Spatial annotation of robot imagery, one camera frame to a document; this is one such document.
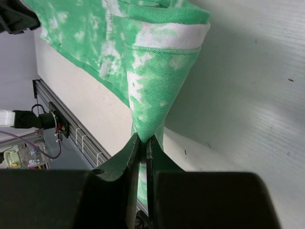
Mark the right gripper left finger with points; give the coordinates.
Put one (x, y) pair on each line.
(118, 188)

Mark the aluminium rail frame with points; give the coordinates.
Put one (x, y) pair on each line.
(81, 188)

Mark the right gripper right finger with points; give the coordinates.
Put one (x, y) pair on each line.
(163, 186)

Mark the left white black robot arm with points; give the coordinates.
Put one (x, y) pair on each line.
(20, 119)

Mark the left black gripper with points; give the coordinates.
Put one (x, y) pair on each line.
(16, 18)

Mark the cluttered white background object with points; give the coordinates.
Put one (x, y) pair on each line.
(23, 157)

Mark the green white tie-dye trousers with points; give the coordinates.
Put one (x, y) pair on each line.
(119, 64)

